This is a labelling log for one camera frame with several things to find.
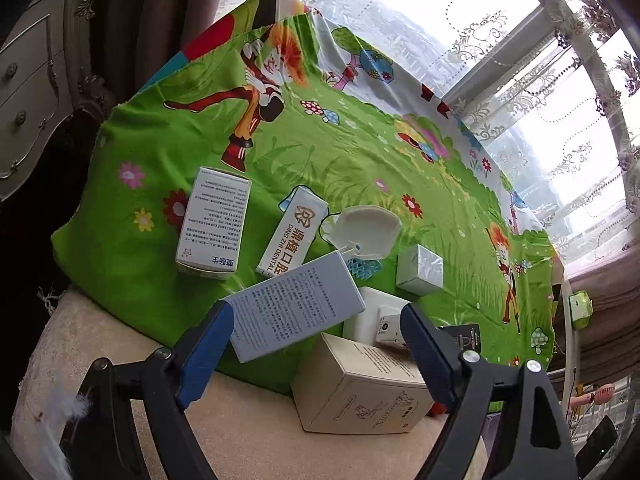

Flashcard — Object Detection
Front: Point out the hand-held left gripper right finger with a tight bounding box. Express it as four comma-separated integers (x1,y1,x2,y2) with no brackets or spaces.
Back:
400,302,581,480

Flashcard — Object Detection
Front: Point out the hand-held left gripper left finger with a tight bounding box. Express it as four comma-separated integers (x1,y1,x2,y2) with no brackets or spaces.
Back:
60,300,236,480

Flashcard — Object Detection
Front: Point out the small black box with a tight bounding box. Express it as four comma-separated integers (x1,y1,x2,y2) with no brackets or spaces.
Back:
442,323,482,356

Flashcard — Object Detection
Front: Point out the blue grey text box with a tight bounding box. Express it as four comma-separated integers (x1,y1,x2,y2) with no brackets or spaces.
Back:
220,251,367,364

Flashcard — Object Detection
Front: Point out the white plastic scoop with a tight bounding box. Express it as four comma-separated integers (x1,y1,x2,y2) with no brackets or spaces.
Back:
319,205,403,261

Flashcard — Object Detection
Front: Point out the small flat white box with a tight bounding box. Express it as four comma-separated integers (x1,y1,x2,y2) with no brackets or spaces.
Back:
375,305,413,352

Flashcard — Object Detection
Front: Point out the beige cardboard box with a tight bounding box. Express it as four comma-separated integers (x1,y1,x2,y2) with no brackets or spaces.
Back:
291,332,436,435

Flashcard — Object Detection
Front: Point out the white rounded box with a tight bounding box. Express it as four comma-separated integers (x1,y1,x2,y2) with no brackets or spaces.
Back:
342,286,413,346

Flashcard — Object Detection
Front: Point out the small white green box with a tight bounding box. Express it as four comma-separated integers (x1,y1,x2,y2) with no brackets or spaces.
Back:
395,245,445,297

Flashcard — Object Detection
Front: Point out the beige cushion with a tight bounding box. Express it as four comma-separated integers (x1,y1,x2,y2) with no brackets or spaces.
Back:
10,285,491,480

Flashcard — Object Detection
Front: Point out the light blue zigzag brush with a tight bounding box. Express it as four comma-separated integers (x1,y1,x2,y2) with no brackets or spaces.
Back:
347,257,382,282

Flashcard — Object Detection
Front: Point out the white medicine box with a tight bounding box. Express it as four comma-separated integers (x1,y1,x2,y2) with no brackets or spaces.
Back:
175,166,252,281

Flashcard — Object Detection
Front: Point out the white orange long box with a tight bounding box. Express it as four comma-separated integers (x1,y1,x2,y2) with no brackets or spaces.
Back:
255,186,330,278

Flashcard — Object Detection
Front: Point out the white fluff tuft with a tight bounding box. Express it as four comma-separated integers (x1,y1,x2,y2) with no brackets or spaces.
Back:
35,390,93,480

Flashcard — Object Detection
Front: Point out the green tissue box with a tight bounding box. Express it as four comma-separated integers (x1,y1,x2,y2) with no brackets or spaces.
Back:
568,290,593,331

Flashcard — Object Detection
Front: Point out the brown curtain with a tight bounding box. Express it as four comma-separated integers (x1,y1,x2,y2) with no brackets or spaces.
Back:
95,0,236,106
565,260,640,396

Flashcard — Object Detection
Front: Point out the black flat device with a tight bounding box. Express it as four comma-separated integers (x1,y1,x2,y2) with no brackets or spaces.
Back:
575,415,618,478

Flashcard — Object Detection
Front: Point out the green cartoon printed cloth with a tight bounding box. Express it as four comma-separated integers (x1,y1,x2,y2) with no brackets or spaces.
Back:
50,0,566,413

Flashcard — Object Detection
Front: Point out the cream carved dresser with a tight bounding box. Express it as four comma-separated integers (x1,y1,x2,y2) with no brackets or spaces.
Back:
0,0,121,201

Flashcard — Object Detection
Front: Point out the white lace curtain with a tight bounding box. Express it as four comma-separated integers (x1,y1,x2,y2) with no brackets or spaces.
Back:
215,0,640,266

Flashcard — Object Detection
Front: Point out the grey window frame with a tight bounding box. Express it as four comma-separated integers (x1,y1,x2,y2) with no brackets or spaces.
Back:
440,2,566,116

